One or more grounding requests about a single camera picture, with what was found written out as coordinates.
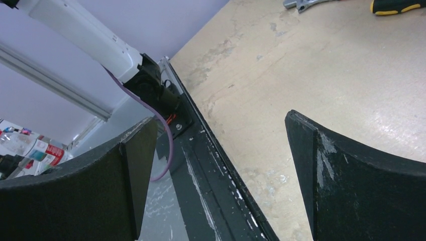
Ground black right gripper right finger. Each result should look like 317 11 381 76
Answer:
285 110 425 240

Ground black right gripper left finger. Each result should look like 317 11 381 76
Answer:
1 117 158 240

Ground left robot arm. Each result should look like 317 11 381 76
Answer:
1 1 181 117

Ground background red-cap bottle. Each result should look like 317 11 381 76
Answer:
1 131 73 180

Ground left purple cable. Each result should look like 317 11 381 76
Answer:
103 66 175 182

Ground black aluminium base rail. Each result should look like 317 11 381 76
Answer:
137 64 277 240

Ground yellow black handled screwdriver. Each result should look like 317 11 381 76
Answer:
370 0 425 16

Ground red-handled adjustable wrench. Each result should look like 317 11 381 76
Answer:
283 0 333 14

